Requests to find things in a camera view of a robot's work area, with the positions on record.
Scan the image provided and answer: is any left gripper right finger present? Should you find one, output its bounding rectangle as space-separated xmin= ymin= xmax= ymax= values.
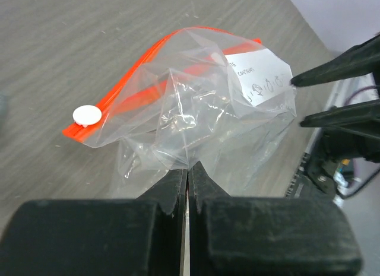
xmin=188 ymin=163 xmax=363 ymax=275

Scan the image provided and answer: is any clear zip top bag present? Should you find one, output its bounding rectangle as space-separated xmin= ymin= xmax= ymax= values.
xmin=63 ymin=27 xmax=296 ymax=198

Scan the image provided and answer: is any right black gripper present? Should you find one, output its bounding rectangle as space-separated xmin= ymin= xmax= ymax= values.
xmin=290 ymin=35 xmax=379 ymax=196

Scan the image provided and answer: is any grey crumpled cloth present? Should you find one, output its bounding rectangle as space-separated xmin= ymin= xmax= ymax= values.
xmin=0 ymin=94 xmax=9 ymax=124

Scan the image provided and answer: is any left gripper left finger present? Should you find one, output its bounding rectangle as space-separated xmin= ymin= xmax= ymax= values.
xmin=1 ymin=170 xmax=188 ymax=275

